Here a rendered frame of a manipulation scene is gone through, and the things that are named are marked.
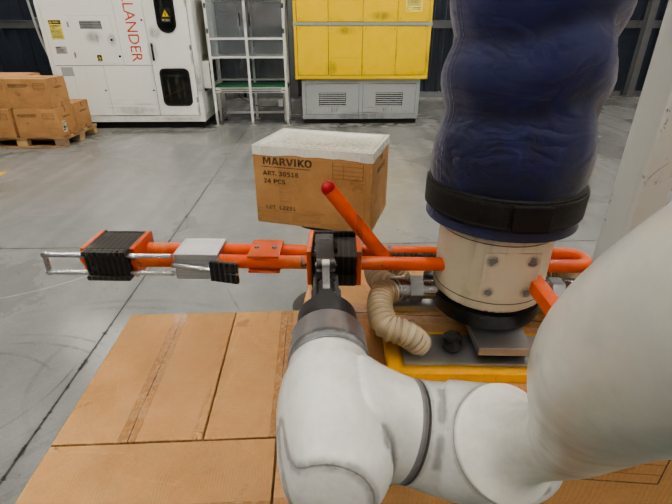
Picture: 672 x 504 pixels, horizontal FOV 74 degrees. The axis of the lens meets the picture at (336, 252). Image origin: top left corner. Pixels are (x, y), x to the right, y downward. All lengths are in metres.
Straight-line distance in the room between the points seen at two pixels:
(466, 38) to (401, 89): 7.49
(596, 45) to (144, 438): 1.29
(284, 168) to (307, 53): 5.78
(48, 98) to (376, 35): 4.85
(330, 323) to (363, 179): 1.63
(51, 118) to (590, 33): 7.12
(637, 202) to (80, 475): 2.07
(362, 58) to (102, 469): 7.24
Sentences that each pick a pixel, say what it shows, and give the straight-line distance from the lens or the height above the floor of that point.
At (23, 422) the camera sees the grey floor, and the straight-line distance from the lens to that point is 2.47.
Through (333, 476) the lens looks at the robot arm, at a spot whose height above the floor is 1.23.
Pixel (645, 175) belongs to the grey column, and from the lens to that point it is 2.09.
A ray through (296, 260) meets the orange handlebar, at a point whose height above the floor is 1.21.
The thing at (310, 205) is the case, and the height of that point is 0.74.
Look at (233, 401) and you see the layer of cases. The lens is 1.42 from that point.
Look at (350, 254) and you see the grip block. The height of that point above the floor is 1.22.
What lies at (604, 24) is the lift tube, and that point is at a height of 1.53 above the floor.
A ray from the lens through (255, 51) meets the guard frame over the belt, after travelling 7.91.
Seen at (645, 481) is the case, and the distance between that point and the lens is 0.87.
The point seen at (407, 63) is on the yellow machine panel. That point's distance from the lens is 8.03.
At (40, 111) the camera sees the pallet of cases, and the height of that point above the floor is 0.49.
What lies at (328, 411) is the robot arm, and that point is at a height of 1.25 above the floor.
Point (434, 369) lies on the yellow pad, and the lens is 0.68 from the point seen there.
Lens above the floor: 1.53
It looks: 27 degrees down
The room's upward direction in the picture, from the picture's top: straight up
